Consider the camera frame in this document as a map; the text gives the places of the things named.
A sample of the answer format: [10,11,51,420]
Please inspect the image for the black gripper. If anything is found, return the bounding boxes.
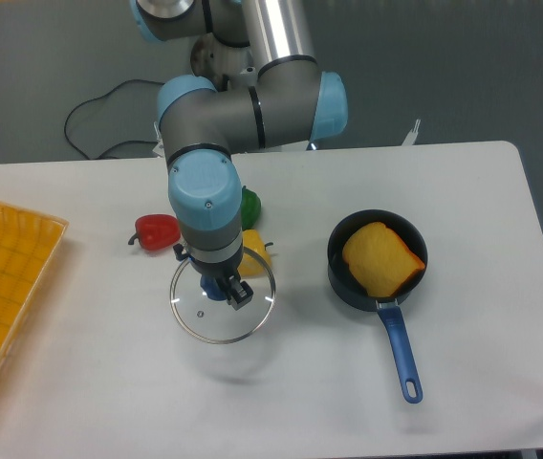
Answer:
[173,243,253,311]

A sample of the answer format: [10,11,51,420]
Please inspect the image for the glass pot lid blue knob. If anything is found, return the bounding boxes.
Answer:
[169,259,276,344]

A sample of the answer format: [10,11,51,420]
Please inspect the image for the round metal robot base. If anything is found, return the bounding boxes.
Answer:
[190,33,257,92]

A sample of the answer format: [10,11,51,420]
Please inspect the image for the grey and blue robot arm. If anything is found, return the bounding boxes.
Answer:
[130,1,348,308]

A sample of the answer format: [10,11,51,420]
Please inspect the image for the yellow toy bell pepper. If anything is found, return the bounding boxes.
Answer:
[238,229,272,277]

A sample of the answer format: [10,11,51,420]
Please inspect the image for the green toy bell pepper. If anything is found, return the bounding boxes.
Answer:
[241,186,262,230]

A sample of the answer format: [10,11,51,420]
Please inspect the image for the red toy bell pepper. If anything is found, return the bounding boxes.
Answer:
[128,214,181,251]

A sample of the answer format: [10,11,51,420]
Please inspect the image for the yellow toy bread slice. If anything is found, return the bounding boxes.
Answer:
[342,222,425,297]

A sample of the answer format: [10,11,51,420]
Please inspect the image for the dark pot with blue handle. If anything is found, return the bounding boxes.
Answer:
[327,209,428,404]

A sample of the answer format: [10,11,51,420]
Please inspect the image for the black cable on floor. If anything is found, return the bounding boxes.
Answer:
[63,78,165,161]

